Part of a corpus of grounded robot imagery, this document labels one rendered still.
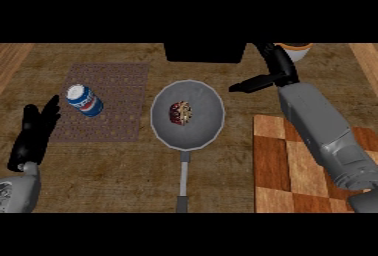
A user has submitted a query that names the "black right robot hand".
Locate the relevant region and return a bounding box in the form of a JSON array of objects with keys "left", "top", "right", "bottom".
[{"left": 227, "top": 42, "right": 301, "bottom": 94}]

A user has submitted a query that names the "brown woven placemat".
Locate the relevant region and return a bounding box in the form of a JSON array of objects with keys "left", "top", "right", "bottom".
[{"left": 49, "top": 62, "right": 150, "bottom": 144}]

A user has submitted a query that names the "dark red cupcake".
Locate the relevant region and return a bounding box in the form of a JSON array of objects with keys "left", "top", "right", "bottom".
[{"left": 168, "top": 100, "right": 193, "bottom": 127}]

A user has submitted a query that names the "grey frying pan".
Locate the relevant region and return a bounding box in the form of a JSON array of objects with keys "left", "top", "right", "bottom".
[{"left": 149, "top": 79, "right": 227, "bottom": 214}]

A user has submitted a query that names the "blue and white can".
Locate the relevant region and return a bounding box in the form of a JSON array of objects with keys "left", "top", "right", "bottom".
[{"left": 65, "top": 83, "right": 105, "bottom": 118}]

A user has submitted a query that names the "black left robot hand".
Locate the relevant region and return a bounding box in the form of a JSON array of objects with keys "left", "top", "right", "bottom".
[{"left": 6, "top": 94, "right": 62, "bottom": 173}]

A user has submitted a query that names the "black box appliance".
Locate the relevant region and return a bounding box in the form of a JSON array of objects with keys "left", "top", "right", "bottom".
[{"left": 162, "top": 42, "right": 248, "bottom": 64}]

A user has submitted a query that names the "checkered wooden cutting board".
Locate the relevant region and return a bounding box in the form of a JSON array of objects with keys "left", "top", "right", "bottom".
[{"left": 252, "top": 114, "right": 378, "bottom": 214}]

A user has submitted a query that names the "white and orange container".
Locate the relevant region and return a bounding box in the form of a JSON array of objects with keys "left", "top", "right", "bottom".
[{"left": 273, "top": 42, "right": 314, "bottom": 64}]

